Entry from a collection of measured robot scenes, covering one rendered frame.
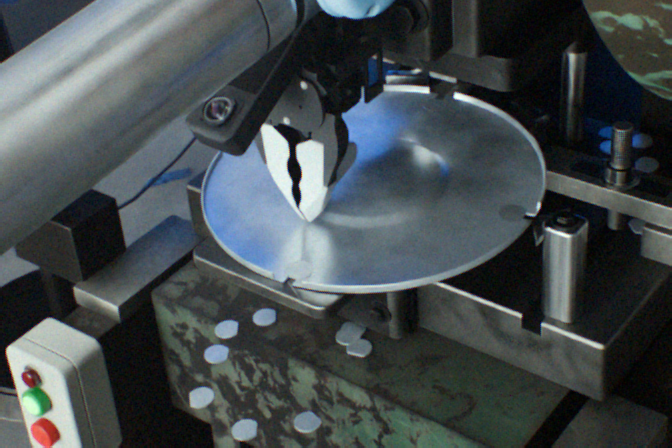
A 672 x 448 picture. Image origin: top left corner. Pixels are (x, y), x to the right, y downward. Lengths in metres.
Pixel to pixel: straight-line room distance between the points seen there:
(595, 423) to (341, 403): 0.22
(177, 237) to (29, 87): 0.66
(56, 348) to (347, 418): 0.28
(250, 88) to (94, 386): 0.41
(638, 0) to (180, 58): 0.23
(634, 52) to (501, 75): 0.38
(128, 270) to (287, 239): 0.27
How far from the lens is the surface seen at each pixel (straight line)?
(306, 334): 1.14
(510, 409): 1.07
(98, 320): 1.24
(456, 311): 1.10
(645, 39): 0.65
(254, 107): 0.91
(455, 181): 1.07
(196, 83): 0.67
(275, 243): 1.02
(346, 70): 0.96
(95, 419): 1.25
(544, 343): 1.07
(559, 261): 1.02
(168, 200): 2.50
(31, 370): 1.21
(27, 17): 3.29
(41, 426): 1.25
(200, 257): 1.03
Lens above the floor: 1.39
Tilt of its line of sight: 35 degrees down
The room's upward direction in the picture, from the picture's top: 5 degrees counter-clockwise
